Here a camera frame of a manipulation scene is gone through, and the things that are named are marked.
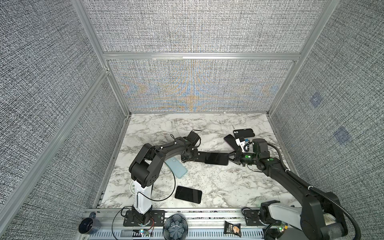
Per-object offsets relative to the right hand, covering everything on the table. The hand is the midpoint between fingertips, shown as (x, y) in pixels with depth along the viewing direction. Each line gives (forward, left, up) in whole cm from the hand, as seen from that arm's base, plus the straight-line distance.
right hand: (225, 155), depth 81 cm
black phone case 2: (+26, -19, -13) cm, 34 cm away
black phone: (-16, +20, -16) cm, 30 cm away
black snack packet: (-32, 0, -12) cm, 34 cm away
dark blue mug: (-31, +66, -11) cm, 74 cm away
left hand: (+5, +16, -13) cm, 21 cm away
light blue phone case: (-1, +27, -12) cm, 29 cm away
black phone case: (+3, +13, -6) cm, 14 cm away
